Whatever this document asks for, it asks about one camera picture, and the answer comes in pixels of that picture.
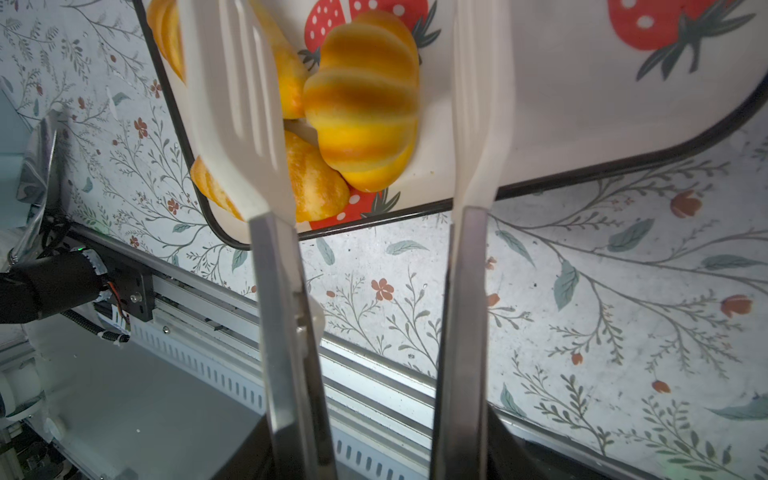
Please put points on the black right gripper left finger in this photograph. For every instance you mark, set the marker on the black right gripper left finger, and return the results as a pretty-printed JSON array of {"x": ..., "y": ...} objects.
[{"x": 253, "y": 460}]

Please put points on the croissant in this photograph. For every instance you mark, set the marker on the croissant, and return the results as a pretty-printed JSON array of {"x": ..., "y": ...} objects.
[
  {"x": 320, "y": 192},
  {"x": 163, "y": 20}
]

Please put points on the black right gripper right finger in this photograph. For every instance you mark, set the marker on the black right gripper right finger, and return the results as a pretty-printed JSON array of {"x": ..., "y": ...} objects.
[{"x": 507, "y": 460}]

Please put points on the striped oval bread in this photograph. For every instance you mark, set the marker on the striped oval bread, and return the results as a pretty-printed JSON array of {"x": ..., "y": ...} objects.
[{"x": 364, "y": 100}]

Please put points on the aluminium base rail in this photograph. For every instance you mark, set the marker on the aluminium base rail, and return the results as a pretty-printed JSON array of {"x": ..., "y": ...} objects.
[{"x": 381, "y": 415}]

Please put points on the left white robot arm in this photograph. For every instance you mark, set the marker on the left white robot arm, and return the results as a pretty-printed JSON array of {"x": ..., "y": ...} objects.
[{"x": 54, "y": 285}]

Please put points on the strawberry pattern tray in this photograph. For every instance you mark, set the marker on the strawberry pattern tray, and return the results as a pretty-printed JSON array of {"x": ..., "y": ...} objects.
[{"x": 567, "y": 90}]

